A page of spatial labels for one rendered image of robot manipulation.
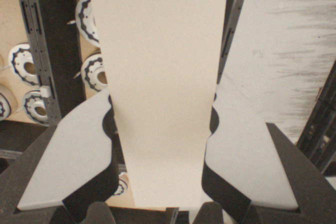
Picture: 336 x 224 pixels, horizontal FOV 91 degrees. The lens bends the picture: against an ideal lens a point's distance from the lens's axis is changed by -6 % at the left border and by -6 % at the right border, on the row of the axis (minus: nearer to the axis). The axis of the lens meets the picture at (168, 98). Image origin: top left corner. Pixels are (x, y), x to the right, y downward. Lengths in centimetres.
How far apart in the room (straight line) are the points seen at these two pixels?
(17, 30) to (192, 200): 45
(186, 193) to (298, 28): 54
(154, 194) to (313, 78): 63
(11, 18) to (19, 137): 28
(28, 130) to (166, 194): 48
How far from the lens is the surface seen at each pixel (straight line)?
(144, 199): 18
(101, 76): 41
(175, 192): 17
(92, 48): 42
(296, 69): 66
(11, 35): 50
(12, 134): 60
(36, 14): 33
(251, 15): 55
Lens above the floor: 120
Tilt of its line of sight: 59 degrees down
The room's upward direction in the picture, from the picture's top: 179 degrees counter-clockwise
